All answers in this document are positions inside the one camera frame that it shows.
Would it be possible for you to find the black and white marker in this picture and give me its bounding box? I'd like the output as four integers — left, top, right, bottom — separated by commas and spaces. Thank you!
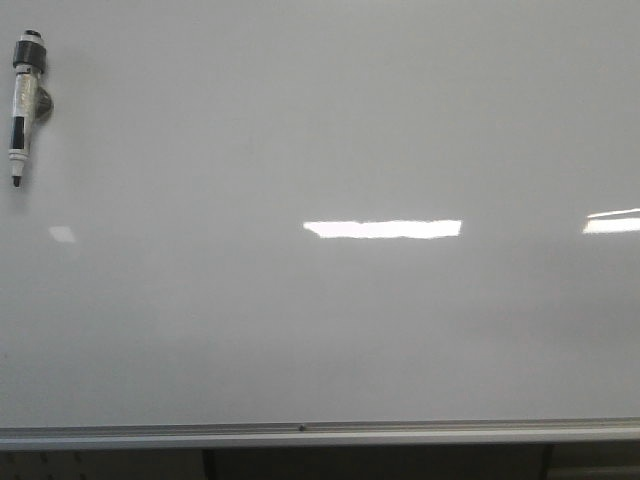
8, 29, 53, 188

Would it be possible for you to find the large white whiteboard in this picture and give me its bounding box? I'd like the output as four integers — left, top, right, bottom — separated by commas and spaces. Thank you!
1, 1, 639, 450

